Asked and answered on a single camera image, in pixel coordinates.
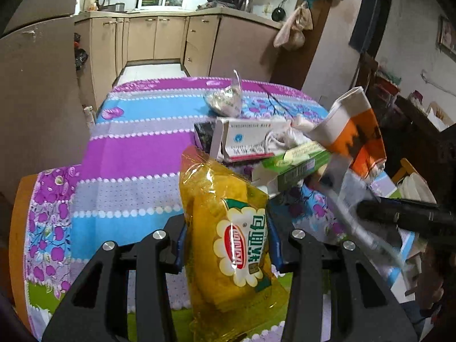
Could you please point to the black plastic bag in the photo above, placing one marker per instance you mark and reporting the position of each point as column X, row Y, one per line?
column 80, row 57

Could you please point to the beige kitchen cabinets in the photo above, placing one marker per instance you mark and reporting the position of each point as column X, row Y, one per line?
column 142, row 39

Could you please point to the hanging plastic bags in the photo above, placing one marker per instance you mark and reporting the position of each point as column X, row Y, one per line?
column 295, row 25

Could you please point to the white knotted plastic bag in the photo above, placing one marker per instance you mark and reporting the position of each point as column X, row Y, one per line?
column 294, row 126

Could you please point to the clear plastic wrapper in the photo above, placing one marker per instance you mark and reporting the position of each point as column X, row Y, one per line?
column 351, row 199

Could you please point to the dark blue wall hanging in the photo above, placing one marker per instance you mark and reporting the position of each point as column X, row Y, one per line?
column 367, row 14

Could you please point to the yellow bread packet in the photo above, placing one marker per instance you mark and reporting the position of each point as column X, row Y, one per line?
column 228, row 221

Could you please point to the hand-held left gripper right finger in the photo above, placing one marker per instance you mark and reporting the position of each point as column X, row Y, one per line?
column 275, row 245

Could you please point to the dark wooden sideboard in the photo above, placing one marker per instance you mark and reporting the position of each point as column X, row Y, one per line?
column 416, row 121

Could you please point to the white medicine box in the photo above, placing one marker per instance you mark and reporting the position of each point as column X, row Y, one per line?
column 245, row 139

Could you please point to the orange and white paper bag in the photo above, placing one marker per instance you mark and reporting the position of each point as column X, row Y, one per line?
column 367, row 131

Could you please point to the framed wall picture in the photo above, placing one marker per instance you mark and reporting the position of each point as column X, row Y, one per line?
column 447, row 35

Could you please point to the clear plastic bag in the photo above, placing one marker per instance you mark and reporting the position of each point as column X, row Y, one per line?
column 224, row 98

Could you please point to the dark snack packet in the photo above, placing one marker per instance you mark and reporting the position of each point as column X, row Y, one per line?
column 205, row 133

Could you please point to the steel kettle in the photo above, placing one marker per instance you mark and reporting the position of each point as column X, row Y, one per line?
column 244, row 3

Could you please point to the wooden table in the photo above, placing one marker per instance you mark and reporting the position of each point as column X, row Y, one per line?
column 19, row 242

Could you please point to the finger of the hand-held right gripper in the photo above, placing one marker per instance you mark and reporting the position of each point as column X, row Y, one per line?
column 399, row 215

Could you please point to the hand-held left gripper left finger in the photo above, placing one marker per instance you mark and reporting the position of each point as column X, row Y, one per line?
column 181, row 245

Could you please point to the green cardboard box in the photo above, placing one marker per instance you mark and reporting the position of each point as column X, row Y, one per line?
column 299, row 164

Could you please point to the dark wooden chair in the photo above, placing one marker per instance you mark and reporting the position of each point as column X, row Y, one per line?
column 367, row 71

